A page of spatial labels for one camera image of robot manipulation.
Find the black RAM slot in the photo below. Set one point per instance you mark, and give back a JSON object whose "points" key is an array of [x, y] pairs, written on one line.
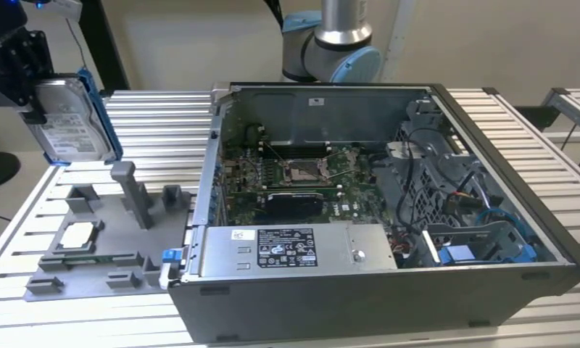
{"points": [[295, 144], [295, 149], [299, 187]]}

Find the hard disk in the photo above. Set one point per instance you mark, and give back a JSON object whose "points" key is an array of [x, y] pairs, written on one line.
{"points": [[72, 134]]}

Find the grey parts rack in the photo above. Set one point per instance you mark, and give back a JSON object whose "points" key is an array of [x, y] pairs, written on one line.
{"points": [[116, 239]]}

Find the silver CPU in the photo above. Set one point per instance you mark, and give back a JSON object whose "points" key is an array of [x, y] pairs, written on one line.
{"points": [[77, 237]]}

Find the grey metal drive cage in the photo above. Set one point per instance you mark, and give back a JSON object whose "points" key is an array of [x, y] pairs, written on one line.
{"points": [[415, 188]]}

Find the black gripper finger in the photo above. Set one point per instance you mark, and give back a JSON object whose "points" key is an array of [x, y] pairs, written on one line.
{"points": [[34, 114]]}

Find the black block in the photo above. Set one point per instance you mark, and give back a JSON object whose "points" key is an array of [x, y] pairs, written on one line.
{"points": [[536, 116]]}

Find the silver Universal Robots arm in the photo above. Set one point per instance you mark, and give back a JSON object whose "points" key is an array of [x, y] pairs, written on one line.
{"points": [[343, 21]]}

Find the blue case latch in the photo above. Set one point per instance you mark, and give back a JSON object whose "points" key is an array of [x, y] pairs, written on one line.
{"points": [[170, 255]]}

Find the dark grey PC case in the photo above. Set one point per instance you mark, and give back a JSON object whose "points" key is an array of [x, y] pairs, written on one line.
{"points": [[319, 308]]}

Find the CPU socket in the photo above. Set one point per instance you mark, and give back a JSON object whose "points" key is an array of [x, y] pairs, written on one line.
{"points": [[303, 172]]}

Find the metal locking lever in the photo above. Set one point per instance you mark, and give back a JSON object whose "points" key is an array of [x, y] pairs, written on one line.
{"points": [[275, 151]]}

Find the blue carrier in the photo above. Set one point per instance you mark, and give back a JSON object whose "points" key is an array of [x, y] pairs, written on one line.
{"points": [[456, 253]]}

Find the silver power supply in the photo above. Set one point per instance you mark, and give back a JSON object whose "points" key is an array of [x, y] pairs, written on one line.
{"points": [[221, 253]]}

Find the green motherboard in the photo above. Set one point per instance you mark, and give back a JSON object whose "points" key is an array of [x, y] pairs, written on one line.
{"points": [[357, 195]]}

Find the black upright frame post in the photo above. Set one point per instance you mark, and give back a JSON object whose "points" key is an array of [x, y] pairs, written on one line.
{"points": [[108, 54]]}

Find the grey disk bay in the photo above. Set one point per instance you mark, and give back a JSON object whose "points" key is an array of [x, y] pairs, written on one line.
{"points": [[483, 232]]}

